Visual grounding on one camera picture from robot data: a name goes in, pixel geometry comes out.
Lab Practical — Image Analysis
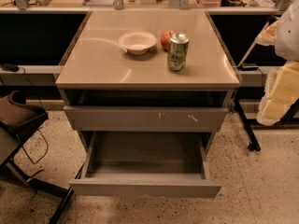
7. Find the black table leg stand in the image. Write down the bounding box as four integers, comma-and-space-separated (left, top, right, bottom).
234, 99, 261, 151

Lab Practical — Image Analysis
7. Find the black cable on floor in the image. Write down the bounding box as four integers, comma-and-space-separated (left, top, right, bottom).
17, 68, 50, 166

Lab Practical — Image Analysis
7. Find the black power adapter right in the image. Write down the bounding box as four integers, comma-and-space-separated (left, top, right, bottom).
239, 63, 258, 71

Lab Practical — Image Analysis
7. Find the grey drawer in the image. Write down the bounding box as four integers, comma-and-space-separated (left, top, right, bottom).
70, 132, 221, 198
64, 105, 227, 133

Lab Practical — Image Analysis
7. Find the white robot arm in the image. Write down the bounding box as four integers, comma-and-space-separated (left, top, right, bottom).
255, 0, 299, 126

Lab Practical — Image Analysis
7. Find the black power adapter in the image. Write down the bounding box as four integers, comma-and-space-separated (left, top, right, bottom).
239, 63, 258, 71
1, 63, 20, 72

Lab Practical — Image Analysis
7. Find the black power adapter left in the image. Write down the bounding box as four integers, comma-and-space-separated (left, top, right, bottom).
1, 63, 20, 72

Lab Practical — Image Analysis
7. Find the brown chair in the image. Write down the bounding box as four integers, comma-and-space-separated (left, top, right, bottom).
0, 90, 50, 145

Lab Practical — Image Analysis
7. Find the green soda can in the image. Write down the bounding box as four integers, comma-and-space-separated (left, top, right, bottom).
167, 32, 189, 72

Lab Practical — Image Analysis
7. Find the grey drawer cabinet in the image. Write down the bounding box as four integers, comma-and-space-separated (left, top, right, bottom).
56, 9, 239, 147

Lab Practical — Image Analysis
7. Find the white bowl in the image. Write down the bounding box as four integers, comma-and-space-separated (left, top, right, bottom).
119, 31, 157, 55

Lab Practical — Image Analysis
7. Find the red apple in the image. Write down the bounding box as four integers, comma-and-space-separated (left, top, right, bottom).
160, 30, 175, 50

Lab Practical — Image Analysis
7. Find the white rod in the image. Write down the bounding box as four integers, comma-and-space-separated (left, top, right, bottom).
236, 22, 269, 68

